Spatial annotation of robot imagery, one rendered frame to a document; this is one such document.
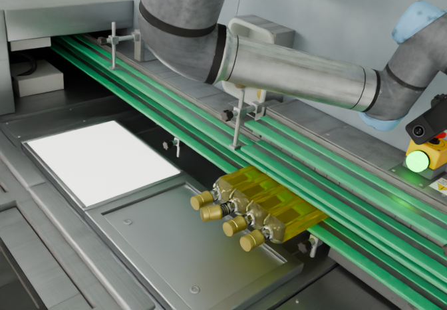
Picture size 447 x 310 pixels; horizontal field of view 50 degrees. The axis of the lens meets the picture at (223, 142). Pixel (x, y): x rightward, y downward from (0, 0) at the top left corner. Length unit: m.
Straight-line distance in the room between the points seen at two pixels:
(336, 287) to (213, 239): 0.32
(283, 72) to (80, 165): 0.88
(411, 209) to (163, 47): 0.61
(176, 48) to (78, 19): 1.19
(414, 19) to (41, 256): 0.96
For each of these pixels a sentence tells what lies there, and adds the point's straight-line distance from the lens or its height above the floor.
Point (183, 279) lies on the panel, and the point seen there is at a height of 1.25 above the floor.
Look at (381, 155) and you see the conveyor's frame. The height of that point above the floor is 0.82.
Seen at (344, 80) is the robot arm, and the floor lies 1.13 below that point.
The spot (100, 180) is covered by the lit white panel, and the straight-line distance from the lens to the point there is 1.42.
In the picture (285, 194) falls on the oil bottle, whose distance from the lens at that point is 1.16.
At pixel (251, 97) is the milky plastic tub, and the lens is 1.39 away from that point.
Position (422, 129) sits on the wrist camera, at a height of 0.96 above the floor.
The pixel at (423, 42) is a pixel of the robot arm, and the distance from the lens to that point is 0.80.
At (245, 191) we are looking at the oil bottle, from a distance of 1.14.
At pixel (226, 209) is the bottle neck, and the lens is 1.11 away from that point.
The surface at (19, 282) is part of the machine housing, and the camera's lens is 1.21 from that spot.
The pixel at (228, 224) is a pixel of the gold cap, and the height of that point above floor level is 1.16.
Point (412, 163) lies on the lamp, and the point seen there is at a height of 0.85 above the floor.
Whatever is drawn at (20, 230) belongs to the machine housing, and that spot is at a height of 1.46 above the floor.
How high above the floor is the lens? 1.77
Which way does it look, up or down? 38 degrees down
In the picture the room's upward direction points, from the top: 109 degrees counter-clockwise
